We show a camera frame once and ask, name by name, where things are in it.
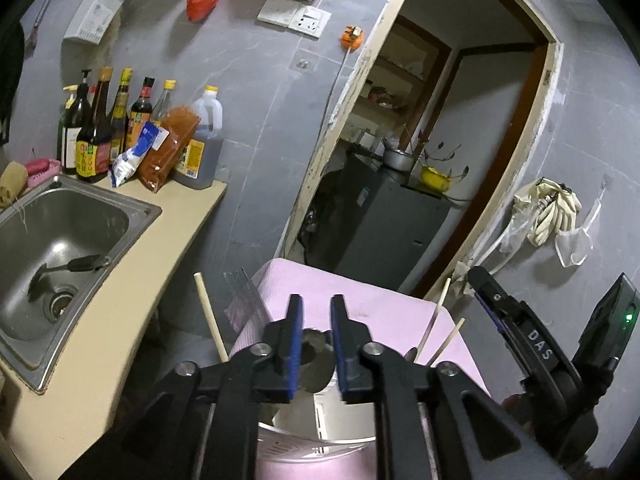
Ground pink soap dish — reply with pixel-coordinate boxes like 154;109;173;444
25;158;62;189

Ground white cable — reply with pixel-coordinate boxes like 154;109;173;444
322;49;352;133

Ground white wall box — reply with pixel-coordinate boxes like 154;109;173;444
63;0;124;44

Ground pink floral tablecloth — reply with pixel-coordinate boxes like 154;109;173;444
225;257;492;480

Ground wooden shelf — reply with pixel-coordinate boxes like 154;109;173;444
350;14;453;133

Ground dark soy sauce bottle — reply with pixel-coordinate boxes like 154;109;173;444
76;66;115;184

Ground black ladle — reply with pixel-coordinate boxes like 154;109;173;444
29;254;112;297

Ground clear plastic bag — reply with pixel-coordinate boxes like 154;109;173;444
554;199;604;269

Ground white wall socket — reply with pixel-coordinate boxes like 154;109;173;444
287;5;332;39

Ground beige counter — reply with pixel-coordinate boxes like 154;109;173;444
0;172;229;480

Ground dark bottle with red cap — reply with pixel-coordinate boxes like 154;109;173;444
127;76;157;155

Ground metal pot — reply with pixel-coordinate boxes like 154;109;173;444
381;146;417;174

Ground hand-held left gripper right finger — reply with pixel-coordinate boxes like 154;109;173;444
330;295;571;480

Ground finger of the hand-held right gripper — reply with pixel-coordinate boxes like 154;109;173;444
467;265;576;393

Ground white utensil holder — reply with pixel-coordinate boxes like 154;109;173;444
256;380;382;462

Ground yellow bowl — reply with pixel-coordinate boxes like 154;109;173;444
419;164;452;193

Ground worn door frame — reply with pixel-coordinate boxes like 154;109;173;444
280;0;565;306

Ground dark bottle with yellow cap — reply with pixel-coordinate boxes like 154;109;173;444
107;68;134;162

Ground large jug with yellow cap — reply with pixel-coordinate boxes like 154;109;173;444
172;85;224;190

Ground blue and white packet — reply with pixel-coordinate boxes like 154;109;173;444
109;120;170;189

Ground stainless steel sink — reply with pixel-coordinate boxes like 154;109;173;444
0;174;164;395

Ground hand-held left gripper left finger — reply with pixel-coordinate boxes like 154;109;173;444
60;294;306;480

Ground orange-red packet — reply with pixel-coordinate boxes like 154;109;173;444
137;105;202;194

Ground beige loofah sponge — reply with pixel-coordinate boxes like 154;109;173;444
0;162;29;209

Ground orange plug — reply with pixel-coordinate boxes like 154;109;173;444
340;26;364;53

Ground dark bottle with pump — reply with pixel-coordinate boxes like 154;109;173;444
56;69;93;177

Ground crumpled white rag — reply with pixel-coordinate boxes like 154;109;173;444
451;259;475;297

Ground grey cabinet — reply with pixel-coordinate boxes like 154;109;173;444
299;152;452;292

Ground black hanging cloth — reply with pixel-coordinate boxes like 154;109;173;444
0;19;26;147

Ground white hose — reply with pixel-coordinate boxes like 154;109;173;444
467;229;517;288

